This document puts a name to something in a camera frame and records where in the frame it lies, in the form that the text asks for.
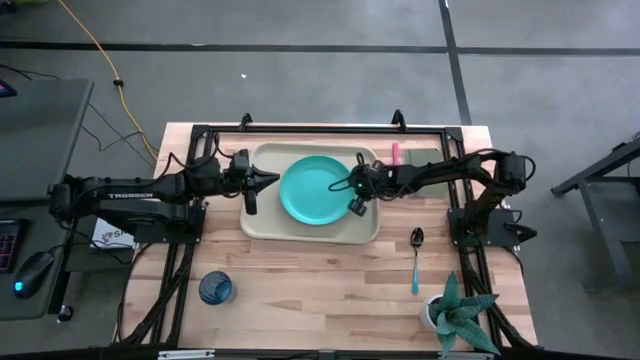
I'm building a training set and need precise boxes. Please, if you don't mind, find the blue translucent cup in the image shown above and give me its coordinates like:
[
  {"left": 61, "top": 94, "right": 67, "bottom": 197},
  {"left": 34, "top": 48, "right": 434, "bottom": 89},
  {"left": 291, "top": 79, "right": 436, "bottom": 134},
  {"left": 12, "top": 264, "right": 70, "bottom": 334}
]
[{"left": 198, "top": 270, "right": 236, "bottom": 306}]

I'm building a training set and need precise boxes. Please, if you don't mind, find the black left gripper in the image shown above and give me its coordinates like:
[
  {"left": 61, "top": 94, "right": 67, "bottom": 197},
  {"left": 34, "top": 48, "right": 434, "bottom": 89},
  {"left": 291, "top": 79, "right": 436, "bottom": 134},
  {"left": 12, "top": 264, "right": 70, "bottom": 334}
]
[{"left": 219, "top": 149, "right": 281, "bottom": 216}]

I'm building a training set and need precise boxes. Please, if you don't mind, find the yellow floor cable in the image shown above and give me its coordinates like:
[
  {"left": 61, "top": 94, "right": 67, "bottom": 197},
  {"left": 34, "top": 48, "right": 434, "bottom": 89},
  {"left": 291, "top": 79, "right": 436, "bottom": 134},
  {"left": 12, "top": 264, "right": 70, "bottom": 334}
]
[{"left": 57, "top": 0, "right": 160, "bottom": 161}]

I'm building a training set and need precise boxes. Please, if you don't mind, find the dark grey desk top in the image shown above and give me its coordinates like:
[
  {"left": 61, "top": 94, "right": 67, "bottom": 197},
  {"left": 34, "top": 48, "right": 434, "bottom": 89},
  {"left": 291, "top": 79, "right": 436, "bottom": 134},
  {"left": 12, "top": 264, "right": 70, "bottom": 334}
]
[{"left": 0, "top": 77, "right": 95, "bottom": 202}]

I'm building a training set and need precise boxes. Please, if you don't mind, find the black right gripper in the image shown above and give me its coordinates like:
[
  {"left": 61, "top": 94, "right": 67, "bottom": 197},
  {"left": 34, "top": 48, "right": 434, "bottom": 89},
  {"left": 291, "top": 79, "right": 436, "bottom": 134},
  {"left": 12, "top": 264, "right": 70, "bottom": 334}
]
[{"left": 348, "top": 151, "right": 386, "bottom": 218}]

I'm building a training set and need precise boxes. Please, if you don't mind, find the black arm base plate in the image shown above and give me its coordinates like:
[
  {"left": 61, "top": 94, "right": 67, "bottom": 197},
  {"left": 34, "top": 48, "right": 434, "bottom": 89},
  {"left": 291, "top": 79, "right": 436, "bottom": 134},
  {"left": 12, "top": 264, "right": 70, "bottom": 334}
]
[
  {"left": 132, "top": 199, "right": 207, "bottom": 245},
  {"left": 448, "top": 207, "right": 539, "bottom": 249}
]

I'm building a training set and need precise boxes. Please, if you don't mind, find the thin black floor cable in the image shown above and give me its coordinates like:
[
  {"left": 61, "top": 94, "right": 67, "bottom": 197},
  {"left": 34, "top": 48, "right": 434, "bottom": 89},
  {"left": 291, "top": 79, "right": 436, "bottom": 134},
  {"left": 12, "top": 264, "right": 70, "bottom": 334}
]
[{"left": 0, "top": 63, "right": 157, "bottom": 170}]

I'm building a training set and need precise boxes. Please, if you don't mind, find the blue-handled metal spoon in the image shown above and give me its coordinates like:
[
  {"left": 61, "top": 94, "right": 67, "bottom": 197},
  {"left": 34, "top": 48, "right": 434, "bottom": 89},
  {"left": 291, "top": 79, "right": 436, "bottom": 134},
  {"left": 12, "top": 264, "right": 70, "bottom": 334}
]
[{"left": 410, "top": 227, "right": 425, "bottom": 296}]

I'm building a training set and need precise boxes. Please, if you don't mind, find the olive green notebook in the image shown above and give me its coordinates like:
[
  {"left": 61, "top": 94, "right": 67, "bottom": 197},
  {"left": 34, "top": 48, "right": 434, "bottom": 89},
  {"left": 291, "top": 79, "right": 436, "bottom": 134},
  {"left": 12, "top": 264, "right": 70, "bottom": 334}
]
[{"left": 403, "top": 147, "right": 448, "bottom": 198}]

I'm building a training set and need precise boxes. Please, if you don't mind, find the teal round plate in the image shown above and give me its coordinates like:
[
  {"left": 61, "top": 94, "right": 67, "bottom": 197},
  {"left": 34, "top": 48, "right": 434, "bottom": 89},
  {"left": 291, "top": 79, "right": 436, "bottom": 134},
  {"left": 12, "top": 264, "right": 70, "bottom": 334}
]
[{"left": 278, "top": 155, "right": 357, "bottom": 226}]

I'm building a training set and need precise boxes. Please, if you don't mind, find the black aluminium table frame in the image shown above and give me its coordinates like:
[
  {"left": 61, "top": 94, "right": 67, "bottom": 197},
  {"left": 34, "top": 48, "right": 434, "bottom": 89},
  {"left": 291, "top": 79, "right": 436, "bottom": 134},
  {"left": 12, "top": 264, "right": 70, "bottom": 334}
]
[{"left": 113, "top": 123, "right": 540, "bottom": 350}]

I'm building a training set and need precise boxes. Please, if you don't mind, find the beige plastic tray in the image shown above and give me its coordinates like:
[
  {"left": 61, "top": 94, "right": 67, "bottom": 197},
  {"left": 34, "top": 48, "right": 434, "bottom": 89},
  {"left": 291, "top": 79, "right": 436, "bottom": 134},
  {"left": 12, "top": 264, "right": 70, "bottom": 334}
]
[{"left": 239, "top": 142, "right": 382, "bottom": 245}]

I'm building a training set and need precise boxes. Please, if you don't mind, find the white printed box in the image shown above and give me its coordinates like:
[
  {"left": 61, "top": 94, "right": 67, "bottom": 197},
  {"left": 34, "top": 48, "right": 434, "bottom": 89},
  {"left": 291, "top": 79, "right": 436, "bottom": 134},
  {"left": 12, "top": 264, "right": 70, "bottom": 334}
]
[{"left": 89, "top": 217, "right": 137, "bottom": 250}]

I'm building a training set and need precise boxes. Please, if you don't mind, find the black backlit keyboard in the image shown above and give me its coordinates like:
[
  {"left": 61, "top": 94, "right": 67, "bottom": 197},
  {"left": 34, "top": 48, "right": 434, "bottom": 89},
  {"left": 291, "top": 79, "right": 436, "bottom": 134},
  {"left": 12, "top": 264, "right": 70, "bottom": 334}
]
[{"left": 0, "top": 219, "right": 26, "bottom": 274}]

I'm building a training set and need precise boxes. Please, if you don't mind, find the green succulent in white pot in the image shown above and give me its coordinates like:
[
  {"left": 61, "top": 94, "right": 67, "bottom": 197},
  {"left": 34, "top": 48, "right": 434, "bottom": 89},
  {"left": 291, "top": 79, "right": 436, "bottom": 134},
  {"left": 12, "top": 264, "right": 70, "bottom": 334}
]
[{"left": 419, "top": 271, "right": 501, "bottom": 357}]

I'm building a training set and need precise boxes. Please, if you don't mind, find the black computer mouse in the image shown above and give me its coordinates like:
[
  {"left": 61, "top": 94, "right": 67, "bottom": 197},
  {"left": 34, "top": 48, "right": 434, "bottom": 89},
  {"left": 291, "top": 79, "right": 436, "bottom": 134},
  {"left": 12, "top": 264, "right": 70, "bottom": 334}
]
[{"left": 13, "top": 251, "right": 55, "bottom": 300}]

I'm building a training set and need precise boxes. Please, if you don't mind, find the grey desk surface with mouse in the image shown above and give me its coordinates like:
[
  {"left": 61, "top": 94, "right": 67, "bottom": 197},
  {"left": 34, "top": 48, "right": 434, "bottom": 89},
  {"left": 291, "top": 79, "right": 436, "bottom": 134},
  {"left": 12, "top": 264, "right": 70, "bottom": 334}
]
[{"left": 0, "top": 198, "right": 79, "bottom": 321}]

